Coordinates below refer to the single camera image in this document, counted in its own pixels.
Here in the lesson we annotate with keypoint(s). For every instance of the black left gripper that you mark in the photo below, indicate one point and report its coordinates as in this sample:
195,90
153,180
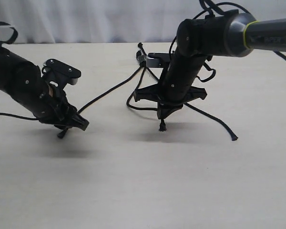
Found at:
65,116

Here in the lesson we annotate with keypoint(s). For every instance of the white backdrop curtain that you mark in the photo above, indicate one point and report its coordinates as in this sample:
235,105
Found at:
96,21

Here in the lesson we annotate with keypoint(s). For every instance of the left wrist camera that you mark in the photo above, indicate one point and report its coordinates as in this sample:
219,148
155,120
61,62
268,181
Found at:
60,73

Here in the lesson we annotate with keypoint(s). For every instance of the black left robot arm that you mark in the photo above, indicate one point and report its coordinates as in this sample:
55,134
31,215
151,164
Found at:
41,90

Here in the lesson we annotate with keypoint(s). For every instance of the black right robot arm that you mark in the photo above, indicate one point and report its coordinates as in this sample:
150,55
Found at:
233,35

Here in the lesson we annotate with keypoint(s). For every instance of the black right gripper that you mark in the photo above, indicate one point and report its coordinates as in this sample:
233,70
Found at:
170,98

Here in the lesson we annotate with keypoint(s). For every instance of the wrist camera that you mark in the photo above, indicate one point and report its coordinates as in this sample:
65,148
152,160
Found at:
158,60
60,73

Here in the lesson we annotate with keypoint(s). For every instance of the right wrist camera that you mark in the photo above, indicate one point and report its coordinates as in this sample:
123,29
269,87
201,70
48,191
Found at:
158,60

